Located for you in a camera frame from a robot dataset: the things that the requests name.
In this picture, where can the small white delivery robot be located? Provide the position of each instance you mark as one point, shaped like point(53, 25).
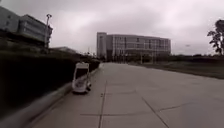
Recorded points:
point(81, 78)

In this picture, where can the large pale multi-storey building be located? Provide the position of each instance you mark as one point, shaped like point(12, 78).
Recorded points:
point(133, 45)

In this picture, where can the low pale building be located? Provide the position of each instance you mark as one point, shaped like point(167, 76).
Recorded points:
point(65, 50)

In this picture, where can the tall street lamp pole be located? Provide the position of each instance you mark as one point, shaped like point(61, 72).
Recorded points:
point(47, 30)

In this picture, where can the grey concrete slab road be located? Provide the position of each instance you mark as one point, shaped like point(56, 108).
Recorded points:
point(133, 96)

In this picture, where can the grey building with balconies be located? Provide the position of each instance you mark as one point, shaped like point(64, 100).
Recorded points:
point(26, 28)

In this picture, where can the grey concrete kerb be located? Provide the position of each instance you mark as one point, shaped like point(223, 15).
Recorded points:
point(33, 108)

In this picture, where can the dark trimmed hedge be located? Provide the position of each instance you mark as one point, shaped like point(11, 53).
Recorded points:
point(30, 75)

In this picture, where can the dark leafy tree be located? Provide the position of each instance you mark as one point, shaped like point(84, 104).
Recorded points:
point(217, 36)

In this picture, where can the grass strip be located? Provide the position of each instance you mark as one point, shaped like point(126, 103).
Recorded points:
point(190, 68)

